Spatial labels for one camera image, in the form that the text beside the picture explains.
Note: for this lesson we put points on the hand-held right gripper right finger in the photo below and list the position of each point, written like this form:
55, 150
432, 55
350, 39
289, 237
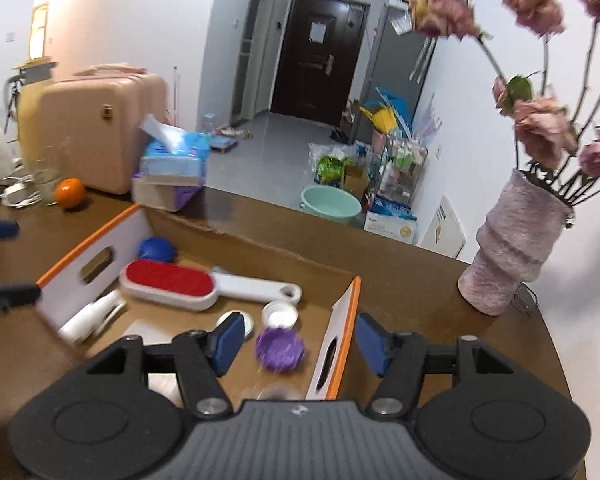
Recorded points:
370, 351

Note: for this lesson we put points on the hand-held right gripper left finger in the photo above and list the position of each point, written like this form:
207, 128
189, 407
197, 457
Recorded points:
227, 344

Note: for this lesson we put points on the white ribbed bottle cap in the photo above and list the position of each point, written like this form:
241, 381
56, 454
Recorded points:
280, 316
249, 327

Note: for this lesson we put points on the white spray bottle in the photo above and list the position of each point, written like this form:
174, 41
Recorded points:
87, 317

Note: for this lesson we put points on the orange cardboard box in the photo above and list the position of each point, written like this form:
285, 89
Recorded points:
290, 260

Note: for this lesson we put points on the purple bottle cap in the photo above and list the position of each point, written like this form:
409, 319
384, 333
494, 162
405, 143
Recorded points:
279, 350

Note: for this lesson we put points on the clear drinking glass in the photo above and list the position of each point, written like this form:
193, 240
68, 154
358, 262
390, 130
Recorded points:
47, 180

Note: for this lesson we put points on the orange fruit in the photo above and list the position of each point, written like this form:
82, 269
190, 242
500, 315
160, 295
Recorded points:
70, 193

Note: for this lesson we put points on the blue round cap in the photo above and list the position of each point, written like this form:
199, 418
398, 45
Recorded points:
156, 250

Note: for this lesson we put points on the white blue carton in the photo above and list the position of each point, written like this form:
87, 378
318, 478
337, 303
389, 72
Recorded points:
390, 222

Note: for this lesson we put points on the pink suitcase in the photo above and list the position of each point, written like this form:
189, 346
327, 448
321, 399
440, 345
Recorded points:
90, 130

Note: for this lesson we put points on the white flat board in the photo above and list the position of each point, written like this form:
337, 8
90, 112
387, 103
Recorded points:
445, 230

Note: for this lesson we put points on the green plastic basin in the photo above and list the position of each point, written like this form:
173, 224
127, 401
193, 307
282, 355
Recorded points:
330, 205

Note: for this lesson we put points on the purple white box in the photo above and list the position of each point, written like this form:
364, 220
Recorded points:
155, 192

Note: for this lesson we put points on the small brown carton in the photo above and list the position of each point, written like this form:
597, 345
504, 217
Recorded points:
355, 182

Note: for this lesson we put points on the pink textured vase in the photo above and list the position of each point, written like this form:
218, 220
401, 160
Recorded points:
515, 245

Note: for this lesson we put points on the green plastic bag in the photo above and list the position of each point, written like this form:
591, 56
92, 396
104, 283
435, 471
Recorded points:
332, 170

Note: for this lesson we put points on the blue tissue pack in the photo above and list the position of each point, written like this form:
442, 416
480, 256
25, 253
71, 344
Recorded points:
175, 157

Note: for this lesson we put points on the clear plastic container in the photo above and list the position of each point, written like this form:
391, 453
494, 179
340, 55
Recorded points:
219, 135

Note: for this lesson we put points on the dried pink roses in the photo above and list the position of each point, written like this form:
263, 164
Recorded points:
540, 125

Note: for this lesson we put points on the grey refrigerator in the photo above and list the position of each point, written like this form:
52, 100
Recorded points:
395, 60

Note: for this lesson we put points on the dark entrance door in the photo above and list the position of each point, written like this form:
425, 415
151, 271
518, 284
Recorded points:
315, 55

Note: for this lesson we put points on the wooden wall frame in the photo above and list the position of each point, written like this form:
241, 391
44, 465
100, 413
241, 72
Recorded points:
38, 30

